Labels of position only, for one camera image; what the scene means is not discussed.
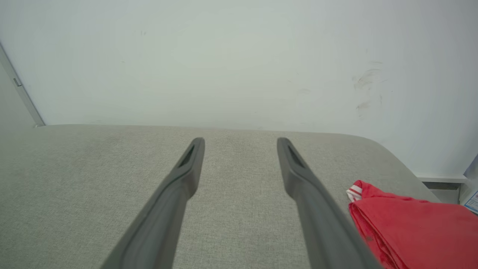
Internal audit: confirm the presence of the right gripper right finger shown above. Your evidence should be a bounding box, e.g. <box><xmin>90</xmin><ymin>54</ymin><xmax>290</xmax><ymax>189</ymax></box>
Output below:
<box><xmin>277</xmin><ymin>137</ymin><xmax>384</xmax><ymax>269</ymax></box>

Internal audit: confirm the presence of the white baseboard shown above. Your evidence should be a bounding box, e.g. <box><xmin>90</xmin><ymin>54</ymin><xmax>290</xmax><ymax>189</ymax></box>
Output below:
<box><xmin>415</xmin><ymin>173</ymin><xmax>469</xmax><ymax>184</ymax></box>

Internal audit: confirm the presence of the grey door frame strip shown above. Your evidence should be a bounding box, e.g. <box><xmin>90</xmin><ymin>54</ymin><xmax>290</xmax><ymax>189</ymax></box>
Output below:
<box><xmin>0</xmin><ymin>41</ymin><xmax>46</xmax><ymax>127</ymax></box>

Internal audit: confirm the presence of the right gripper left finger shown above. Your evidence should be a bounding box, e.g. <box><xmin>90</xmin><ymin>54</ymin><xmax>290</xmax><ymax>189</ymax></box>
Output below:
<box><xmin>100</xmin><ymin>137</ymin><xmax>206</xmax><ymax>269</ymax></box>

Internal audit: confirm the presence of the white box with blue label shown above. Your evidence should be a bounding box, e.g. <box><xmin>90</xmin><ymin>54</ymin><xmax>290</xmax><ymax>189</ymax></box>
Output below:
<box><xmin>460</xmin><ymin>154</ymin><xmax>478</xmax><ymax>215</ymax></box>

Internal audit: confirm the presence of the red Bulls jersey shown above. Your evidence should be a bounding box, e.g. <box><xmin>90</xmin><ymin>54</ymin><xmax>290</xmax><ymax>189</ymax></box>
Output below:
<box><xmin>346</xmin><ymin>180</ymin><xmax>478</xmax><ymax>269</ymax></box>

